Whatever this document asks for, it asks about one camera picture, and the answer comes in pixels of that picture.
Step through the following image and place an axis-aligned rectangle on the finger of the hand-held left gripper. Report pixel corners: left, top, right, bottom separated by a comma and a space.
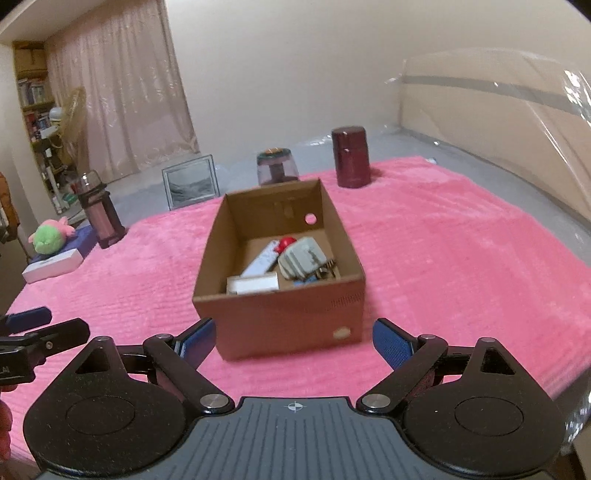
27, 318, 90, 360
0, 307, 52, 335

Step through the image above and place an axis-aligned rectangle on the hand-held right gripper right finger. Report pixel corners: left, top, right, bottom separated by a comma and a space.
358, 318, 522, 415

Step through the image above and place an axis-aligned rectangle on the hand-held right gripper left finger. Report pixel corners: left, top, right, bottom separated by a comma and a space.
69, 318, 236, 414

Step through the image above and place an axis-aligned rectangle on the small white box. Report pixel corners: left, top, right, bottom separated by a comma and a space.
226, 272, 280, 295

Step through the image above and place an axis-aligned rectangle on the brown cardboard box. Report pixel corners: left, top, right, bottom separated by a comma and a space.
191, 178, 367, 361

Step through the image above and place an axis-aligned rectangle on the white remote control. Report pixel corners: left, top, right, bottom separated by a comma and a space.
240, 239, 283, 278

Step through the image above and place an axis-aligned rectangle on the grey ribbed plastic block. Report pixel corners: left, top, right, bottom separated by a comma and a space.
278, 237, 326, 281

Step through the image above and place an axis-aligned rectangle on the person's left hand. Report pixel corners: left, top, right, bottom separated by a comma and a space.
0, 399, 14, 462

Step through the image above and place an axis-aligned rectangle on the white flat box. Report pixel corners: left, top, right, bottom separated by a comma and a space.
22, 249, 84, 284

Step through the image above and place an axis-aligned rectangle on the green plush toy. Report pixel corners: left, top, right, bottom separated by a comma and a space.
28, 218, 77, 256

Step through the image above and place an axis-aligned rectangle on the pink fleece blanket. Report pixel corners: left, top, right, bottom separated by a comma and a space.
0, 156, 578, 462

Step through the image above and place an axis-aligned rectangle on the orange garment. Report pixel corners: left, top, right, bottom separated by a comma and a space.
0, 173, 21, 241

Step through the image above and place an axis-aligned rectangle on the pink bottle with dark lid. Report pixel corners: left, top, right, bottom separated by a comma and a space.
78, 171, 126, 250

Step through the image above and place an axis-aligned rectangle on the dark red thermos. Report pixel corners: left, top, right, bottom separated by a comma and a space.
331, 126, 372, 188

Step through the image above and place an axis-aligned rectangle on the standing fan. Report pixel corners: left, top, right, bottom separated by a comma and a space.
39, 85, 90, 213

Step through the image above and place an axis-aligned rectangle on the wooden bookshelf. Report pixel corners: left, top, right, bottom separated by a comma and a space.
11, 41, 61, 190

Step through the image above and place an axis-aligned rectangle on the pink lace curtain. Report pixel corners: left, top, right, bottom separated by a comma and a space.
44, 0, 200, 183

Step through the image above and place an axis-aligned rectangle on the plastic wrapped headboard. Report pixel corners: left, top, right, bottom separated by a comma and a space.
397, 46, 591, 222

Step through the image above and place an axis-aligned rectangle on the silver picture frame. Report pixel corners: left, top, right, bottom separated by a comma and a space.
161, 154, 218, 212

